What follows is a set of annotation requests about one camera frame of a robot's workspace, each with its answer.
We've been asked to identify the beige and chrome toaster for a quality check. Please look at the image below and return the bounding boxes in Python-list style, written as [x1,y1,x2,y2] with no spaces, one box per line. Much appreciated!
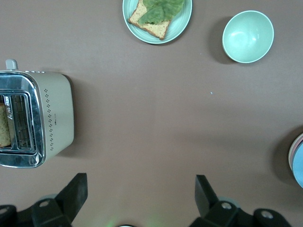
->
[0,59,75,168]

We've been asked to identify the stacked plates at edge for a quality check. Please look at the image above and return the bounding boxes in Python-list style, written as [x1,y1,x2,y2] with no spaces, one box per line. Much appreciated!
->
[288,132,303,172]

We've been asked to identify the green ribbed plate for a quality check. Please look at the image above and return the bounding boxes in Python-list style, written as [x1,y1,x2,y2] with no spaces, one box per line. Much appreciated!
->
[122,0,193,45]

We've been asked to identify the green lettuce leaf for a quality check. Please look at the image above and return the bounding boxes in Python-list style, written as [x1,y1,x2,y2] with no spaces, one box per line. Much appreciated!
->
[138,0,185,25]

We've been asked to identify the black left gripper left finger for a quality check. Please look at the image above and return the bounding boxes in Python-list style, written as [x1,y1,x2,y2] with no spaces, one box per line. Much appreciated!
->
[30,173,88,227]

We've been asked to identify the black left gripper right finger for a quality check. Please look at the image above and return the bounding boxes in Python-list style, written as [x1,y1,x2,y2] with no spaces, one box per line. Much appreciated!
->
[189,174,240,227]

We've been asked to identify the blue shallow bowl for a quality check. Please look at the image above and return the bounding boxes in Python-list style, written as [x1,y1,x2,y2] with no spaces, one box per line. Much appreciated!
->
[292,141,303,189]

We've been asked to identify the green deep bowl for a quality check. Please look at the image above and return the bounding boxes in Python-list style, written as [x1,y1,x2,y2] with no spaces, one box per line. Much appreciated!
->
[222,10,275,64]

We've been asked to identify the bread slice in toaster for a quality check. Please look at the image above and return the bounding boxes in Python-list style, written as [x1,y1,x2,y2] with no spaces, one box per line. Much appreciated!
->
[0,102,12,148]

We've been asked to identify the toasted bread slice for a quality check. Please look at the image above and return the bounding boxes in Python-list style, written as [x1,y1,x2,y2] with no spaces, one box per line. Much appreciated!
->
[127,0,172,41]

